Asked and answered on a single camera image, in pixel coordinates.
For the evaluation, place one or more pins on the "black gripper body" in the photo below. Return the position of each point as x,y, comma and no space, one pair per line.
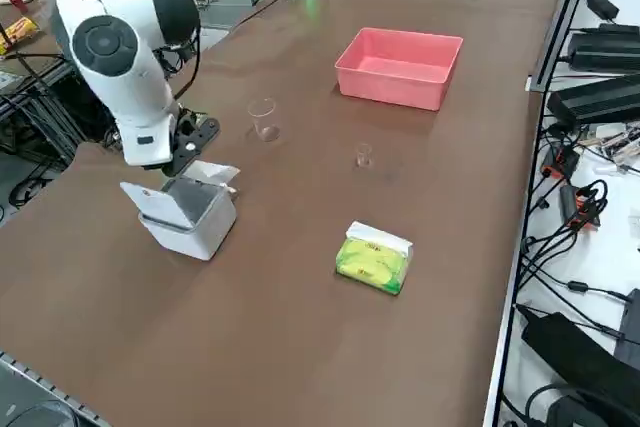
192,139

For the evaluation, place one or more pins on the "small glass beaker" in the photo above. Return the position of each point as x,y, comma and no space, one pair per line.
364,159

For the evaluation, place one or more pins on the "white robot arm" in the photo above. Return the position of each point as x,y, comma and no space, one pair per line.
130,77

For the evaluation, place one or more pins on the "large glass beaker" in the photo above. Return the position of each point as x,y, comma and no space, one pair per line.
265,122

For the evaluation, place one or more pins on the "pink plastic container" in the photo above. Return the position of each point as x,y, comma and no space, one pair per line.
395,82

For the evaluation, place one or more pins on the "green tissue pack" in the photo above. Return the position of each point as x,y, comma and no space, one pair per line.
370,262

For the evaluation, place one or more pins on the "yellow snack packet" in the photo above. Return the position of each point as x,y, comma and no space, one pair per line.
17,32

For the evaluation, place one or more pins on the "black and red device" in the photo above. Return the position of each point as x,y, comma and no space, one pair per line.
560,162

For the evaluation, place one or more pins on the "black orange connector device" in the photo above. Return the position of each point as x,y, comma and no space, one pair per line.
580,207

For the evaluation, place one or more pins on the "grey power adapter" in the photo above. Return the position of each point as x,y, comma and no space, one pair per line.
595,97

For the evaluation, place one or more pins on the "aluminium frame profile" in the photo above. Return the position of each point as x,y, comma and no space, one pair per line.
45,387

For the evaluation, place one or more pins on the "aluminium camera post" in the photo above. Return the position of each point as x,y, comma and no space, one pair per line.
560,27

